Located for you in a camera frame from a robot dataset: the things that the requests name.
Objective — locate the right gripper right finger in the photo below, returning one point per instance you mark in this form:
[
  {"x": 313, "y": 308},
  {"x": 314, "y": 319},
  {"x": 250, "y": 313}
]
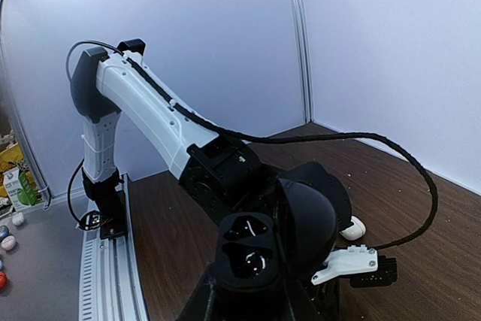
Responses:
[{"x": 298, "y": 306}]

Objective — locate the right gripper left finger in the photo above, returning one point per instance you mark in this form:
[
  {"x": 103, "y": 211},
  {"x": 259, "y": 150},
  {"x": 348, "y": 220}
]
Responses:
[{"x": 201, "y": 304}]

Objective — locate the black round earbud case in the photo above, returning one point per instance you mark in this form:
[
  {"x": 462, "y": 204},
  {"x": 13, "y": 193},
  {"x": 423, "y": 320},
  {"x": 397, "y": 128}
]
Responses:
[{"x": 256, "y": 251}]

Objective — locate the white earbud charging case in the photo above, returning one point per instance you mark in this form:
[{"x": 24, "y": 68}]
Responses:
[{"x": 355, "y": 230}]

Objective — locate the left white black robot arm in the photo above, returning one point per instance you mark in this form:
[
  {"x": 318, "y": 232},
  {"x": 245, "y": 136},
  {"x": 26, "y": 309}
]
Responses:
[{"x": 214, "y": 166}]

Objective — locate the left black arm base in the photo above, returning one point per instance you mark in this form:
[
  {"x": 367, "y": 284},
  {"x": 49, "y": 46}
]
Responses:
[{"x": 110, "y": 216}]

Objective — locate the red earbud case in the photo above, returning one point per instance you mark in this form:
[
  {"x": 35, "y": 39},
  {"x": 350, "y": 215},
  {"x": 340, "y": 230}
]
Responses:
[{"x": 3, "y": 280}]

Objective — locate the beige earbud case spare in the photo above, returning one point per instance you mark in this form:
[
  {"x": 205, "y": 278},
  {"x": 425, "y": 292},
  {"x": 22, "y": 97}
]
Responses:
[{"x": 18, "y": 219}]

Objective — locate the pink earbud case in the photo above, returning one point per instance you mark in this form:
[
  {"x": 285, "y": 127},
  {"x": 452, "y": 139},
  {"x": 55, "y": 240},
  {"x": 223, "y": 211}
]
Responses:
[{"x": 8, "y": 243}]

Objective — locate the blue earbud case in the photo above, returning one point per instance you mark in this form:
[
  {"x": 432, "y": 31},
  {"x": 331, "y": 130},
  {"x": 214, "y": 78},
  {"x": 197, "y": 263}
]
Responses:
[{"x": 4, "y": 232}]

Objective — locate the green white carton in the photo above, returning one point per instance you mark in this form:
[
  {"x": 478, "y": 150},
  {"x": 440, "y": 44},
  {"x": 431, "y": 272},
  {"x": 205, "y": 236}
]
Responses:
[{"x": 19, "y": 190}]

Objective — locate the yellow bag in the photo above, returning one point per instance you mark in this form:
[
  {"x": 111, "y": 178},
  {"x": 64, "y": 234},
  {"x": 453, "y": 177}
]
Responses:
[{"x": 12, "y": 157}]

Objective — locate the aluminium front rail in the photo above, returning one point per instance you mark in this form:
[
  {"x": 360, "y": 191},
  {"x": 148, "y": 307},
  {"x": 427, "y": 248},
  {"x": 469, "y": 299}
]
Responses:
[{"x": 109, "y": 285}]

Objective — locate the left aluminium frame post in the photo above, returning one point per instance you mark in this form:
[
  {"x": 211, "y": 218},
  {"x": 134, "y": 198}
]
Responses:
[{"x": 303, "y": 51}]

